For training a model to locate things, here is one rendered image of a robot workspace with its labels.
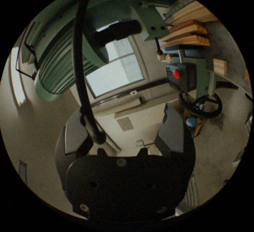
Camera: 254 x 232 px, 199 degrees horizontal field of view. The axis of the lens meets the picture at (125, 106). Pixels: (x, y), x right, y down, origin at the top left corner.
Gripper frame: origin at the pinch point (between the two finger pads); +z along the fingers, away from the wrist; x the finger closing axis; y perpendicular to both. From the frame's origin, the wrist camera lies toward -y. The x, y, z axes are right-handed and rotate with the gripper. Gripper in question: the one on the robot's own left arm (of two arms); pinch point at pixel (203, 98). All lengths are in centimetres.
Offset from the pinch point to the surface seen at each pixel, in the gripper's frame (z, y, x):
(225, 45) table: 18.3, -33.4, 20.7
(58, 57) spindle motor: 5, -70, 13
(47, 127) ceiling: -89, -179, -13
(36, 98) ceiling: -42, -206, -30
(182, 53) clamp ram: 12.4, -36.6, 6.3
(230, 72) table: 12.6, -30.1, 21.7
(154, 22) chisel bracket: 17, -48, 8
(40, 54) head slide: 9, -84, 12
